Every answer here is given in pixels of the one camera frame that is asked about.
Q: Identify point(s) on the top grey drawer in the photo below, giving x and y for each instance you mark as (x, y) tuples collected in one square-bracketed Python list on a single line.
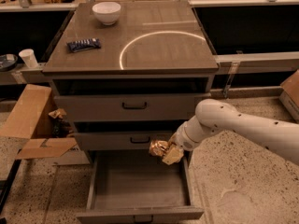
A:
[(134, 107)]

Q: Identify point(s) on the cardboard box at right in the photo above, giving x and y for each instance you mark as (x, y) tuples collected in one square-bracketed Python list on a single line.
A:
[(290, 95)]

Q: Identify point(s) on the white ceramic bowl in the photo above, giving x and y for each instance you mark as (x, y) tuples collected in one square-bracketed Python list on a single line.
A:
[(107, 12)]

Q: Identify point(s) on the middle grey drawer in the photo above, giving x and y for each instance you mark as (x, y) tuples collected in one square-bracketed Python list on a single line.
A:
[(120, 140)]

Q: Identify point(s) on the dark blue snack bar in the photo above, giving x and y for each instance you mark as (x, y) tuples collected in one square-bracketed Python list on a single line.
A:
[(85, 44)]

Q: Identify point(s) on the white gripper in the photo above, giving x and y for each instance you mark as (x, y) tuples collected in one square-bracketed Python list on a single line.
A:
[(183, 139)]

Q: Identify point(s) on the bottom grey open drawer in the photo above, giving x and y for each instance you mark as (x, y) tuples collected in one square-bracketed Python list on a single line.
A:
[(132, 187)]

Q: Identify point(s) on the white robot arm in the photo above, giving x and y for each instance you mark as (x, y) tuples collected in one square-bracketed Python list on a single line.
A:
[(212, 116)]

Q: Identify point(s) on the dark round lid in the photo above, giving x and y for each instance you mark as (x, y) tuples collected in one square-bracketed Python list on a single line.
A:
[(8, 62)]

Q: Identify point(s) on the brown cardboard box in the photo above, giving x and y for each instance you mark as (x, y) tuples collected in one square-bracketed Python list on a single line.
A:
[(33, 118)]

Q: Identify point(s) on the grey drawer cabinet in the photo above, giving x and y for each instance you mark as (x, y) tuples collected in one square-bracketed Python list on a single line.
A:
[(153, 48)]

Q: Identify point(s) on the white paper cup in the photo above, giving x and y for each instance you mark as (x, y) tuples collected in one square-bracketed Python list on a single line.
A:
[(29, 58)]

